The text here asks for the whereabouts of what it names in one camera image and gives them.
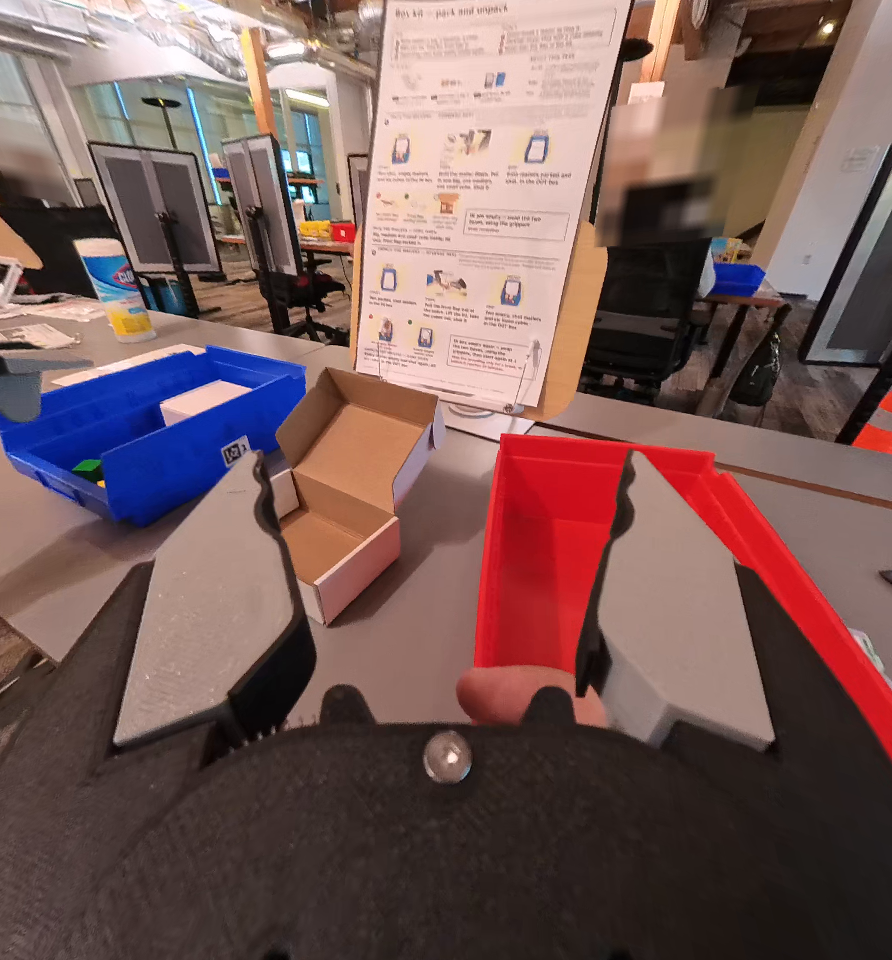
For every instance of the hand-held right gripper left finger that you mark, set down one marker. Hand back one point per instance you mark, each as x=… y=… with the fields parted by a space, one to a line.
x=213 y=600

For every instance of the black and red chair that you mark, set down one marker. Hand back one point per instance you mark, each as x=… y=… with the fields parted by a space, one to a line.
x=303 y=296

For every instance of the white stand base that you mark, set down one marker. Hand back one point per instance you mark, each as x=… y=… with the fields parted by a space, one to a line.
x=483 y=421

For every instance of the black mesh office chair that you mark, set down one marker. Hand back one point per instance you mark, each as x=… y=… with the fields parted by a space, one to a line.
x=648 y=307

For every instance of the black backpack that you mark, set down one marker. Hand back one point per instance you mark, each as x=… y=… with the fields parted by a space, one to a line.
x=757 y=367

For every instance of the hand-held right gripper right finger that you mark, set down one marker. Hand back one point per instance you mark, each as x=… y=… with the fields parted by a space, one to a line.
x=678 y=600

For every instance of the white cardboard mailer box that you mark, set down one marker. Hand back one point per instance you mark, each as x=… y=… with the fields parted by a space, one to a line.
x=205 y=401
x=348 y=450

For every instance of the small blue bin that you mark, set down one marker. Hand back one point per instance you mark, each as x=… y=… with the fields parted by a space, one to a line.
x=738 y=279

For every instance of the wooden desk with black legs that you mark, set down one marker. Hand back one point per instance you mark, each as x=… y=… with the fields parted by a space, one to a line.
x=746 y=301

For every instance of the small yellow bin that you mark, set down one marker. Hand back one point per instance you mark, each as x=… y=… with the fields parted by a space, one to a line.
x=315 y=229

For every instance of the black floor lamp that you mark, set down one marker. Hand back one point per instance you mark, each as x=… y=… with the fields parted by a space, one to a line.
x=162 y=103

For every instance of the instruction sheet on stand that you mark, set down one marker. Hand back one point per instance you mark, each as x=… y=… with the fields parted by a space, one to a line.
x=577 y=337

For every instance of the printed paper sheets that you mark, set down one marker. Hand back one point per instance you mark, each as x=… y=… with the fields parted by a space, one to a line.
x=18 y=337

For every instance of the blue plastic bin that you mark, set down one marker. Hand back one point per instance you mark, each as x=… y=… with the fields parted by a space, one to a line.
x=160 y=465

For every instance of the printed instruction sheet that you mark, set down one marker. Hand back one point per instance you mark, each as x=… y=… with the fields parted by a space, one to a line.
x=483 y=187

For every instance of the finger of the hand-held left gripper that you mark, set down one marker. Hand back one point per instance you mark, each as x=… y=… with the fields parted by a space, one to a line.
x=48 y=364
x=14 y=394

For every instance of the white flat sheet stack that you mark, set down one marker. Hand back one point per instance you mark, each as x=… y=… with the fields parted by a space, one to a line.
x=130 y=364

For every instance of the cleaning wipes canister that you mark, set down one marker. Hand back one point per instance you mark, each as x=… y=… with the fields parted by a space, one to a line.
x=119 y=292

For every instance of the small red bin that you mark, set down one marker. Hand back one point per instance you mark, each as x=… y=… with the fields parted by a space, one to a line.
x=342 y=231

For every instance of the small white tag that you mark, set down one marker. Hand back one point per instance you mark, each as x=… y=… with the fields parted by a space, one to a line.
x=870 y=652

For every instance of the red plastic bin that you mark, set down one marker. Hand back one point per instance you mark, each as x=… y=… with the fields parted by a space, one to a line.
x=536 y=562

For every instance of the green wooden cube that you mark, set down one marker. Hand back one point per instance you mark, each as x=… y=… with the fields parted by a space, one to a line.
x=87 y=469

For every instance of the person's right hand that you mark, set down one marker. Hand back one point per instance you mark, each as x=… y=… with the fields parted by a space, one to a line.
x=498 y=694

